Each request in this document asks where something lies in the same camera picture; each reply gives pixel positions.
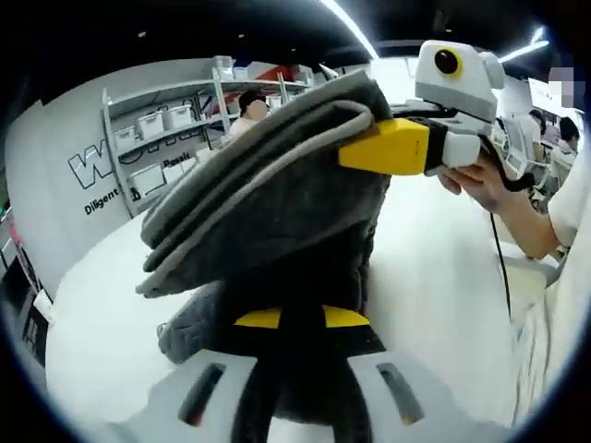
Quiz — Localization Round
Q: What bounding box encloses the grey towel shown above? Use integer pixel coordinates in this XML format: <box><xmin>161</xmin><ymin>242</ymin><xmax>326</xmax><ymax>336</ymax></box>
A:
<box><xmin>135</xmin><ymin>71</ymin><xmax>393</xmax><ymax>419</ymax></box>

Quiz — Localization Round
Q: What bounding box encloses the person's right hand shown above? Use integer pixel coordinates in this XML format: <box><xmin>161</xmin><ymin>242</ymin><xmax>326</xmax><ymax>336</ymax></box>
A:
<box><xmin>436</xmin><ymin>148</ymin><xmax>524</xmax><ymax>216</ymax></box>

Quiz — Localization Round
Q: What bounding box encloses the ceiling light strip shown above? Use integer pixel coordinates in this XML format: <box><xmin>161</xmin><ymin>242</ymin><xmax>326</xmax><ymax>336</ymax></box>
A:
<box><xmin>501</xmin><ymin>27</ymin><xmax>550</xmax><ymax>62</ymax></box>
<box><xmin>318</xmin><ymin>0</ymin><xmax>384</xmax><ymax>61</ymax></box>

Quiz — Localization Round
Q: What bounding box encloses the white display board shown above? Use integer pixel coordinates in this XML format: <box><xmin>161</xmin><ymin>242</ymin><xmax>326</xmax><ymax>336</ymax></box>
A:
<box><xmin>528</xmin><ymin>77</ymin><xmax>576</xmax><ymax>112</ymax></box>

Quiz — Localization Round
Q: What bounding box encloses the person's white shirt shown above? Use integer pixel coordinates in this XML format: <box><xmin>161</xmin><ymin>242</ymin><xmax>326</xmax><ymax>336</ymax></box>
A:
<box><xmin>510</xmin><ymin>156</ymin><xmax>591</xmax><ymax>430</ymax></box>

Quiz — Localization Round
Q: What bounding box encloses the black equipment cart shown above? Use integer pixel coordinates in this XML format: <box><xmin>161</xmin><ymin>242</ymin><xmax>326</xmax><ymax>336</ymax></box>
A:
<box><xmin>0</xmin><ymin>257</ymin><xmax>47</xmax><ymax>365</ymax></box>

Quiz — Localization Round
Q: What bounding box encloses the white chair armrest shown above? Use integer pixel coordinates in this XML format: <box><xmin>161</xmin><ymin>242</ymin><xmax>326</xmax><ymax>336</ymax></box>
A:
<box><xmin>501</xmin><ymin>252</ymin><xmax>562</xmax><ymax>282</ymax></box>

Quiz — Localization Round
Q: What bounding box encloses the grey metal shelf rack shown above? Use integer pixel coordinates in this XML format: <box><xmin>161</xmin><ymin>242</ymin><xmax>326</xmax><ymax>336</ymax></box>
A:
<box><xmin>101</xmin><ymin>54</ymin><xmax>324</xmax><ymax>218</ymax></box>

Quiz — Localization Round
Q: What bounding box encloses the row of white storage boxes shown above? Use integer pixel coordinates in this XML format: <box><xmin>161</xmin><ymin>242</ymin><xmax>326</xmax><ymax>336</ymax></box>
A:
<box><xmin>113</xmin><ymin>57</ymin><xmax>315</xmax><ymax>195</ymax></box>

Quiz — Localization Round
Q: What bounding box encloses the black cable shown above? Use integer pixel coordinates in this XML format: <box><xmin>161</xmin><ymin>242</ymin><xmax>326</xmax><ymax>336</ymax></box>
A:
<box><xmin>487</xmin><ymin>210</ymin><xmax>514</xmax><ymax>322</ymax></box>

